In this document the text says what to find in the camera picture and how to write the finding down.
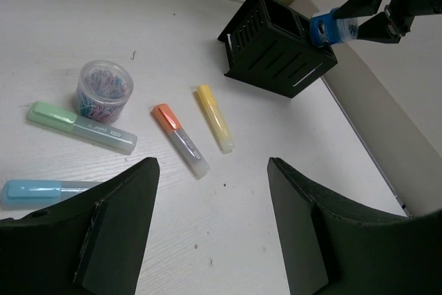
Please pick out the clear jar of paper clips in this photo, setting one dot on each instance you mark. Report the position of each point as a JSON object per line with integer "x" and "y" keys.
{"x": 103, "y": 90}

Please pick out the yellow highlighter pen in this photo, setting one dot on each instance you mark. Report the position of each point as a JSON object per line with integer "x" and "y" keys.
{"x": 215, "y": 118}

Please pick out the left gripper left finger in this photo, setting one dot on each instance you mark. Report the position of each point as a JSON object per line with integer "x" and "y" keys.
{"x": 92, "y": 243}

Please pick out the green highlighter pen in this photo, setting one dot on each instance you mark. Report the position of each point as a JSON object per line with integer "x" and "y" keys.
{"x": 68, "y": 122}

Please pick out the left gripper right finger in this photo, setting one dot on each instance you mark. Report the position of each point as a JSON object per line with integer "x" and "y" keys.
{"x": 334, "y": 245}

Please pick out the black two-compartment organizer box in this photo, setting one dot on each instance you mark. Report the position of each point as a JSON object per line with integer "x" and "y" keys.
{"x": 268, "y": 46}

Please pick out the blue highlighter pen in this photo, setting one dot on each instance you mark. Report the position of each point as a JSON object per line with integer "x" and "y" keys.
{"x": 37, "y": 194}

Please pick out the orange highlighter pen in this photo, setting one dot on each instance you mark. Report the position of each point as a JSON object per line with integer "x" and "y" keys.
{"x": 181, "y": 140}

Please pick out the blue lidded round jar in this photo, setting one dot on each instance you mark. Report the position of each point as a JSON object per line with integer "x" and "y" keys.
{"x": 325, "y": 30}

